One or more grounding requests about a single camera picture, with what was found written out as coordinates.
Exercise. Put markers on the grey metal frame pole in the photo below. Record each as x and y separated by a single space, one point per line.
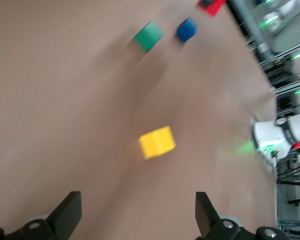
255 32

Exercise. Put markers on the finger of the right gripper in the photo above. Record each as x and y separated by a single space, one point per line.
208 2

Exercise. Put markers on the red wooden block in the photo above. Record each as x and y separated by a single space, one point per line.
213 8

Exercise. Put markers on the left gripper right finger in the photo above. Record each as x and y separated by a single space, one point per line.
207 220

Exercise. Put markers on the blue wooden block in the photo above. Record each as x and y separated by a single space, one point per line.
187 29

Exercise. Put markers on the yellow wooden block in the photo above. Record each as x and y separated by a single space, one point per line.
157 142

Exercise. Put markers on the brown paper table cover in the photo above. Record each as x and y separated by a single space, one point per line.
65 100

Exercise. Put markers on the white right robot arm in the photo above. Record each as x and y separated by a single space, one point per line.
277 132

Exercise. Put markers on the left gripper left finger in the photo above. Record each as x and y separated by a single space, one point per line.
62 220

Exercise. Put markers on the green wooden block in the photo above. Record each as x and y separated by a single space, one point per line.
148 36

